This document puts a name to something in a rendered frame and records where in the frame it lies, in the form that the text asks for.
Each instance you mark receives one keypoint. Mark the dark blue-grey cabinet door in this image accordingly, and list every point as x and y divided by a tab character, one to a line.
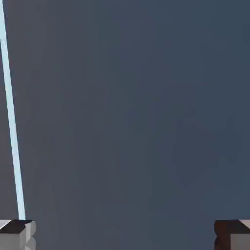
132	109

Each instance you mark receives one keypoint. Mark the dark blue-grey cabinet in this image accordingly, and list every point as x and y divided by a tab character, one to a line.
125	117

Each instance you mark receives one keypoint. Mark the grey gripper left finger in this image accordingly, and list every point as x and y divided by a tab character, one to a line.
14	237

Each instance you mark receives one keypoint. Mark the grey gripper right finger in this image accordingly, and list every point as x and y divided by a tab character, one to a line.
233	237

